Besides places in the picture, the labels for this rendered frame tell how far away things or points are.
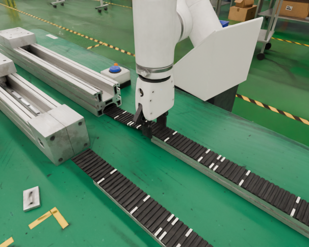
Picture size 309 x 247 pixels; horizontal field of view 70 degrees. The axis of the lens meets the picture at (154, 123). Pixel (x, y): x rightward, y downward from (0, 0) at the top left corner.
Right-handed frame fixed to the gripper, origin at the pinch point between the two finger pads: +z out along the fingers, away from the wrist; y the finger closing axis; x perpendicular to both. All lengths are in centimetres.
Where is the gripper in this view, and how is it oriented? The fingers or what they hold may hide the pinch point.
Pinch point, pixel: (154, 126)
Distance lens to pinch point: 60.4
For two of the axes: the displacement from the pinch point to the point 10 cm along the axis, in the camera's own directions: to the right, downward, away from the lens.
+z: 0.0, 7.9, 6.1
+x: -7.5, -4.1, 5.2
